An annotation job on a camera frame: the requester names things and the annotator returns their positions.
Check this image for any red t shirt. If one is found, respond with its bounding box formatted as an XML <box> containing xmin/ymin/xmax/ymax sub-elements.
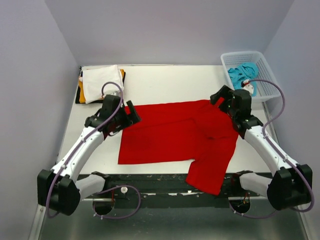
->
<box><xmin>118</xmin><ymin>99</ymin><xmax>239</xmax><ymax>195</ymax></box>

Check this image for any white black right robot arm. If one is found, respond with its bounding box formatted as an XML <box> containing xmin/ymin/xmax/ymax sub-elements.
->
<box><xmin>210</xmin><ymin>85</ymin><xmax>315</xmax><ymax>213</ymax></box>

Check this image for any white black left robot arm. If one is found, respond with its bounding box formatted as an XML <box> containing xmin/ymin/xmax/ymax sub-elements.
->
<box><xmin>37</xmin><ymin>95</ymin><xmax>141</xmax><ymax>216</ymax></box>

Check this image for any teal crumpled t shirt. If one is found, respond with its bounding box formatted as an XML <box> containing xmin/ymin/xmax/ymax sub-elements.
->
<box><xmin>227</xmin><ymin>62</ymin><xmax>259</xmax><ymax>90</ymax></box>

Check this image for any white plastic laundry basket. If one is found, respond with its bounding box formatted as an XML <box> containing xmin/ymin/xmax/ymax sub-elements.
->
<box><xmin>220</xmin><ymin>51</ymin><xmax>283</xmax><ymax>105</ymax></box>

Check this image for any yellow folded t shirt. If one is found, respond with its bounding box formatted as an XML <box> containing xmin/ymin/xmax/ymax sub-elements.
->
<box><xmin>78</xmin><ymin>69</ymin><xmax>126</xmax><ymax>104</ymax></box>

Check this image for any black folded t shirt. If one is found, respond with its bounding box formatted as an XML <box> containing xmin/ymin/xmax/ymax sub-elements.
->
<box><xmin>75</xmin><ymin>71</ymin><xmax>127</xmax><ymax>105</ymax></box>

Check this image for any white folded t shirt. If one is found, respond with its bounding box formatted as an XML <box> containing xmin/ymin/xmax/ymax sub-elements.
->
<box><xmin>82</xmin><ymin>65</ymin><xmax>125</xmax><ymax>104</ymax></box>

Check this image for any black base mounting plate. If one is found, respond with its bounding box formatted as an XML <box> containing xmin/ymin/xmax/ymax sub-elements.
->
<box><xmin>74</xmin><ymin>172</ymin><xmax>263</xmax><ymax>210</ymax></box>

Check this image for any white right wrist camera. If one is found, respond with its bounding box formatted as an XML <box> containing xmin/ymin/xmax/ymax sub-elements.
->
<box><xmin>241</xmin><ymin>79</ymin><xmax>255</xmax><ymax>96</ymax></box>

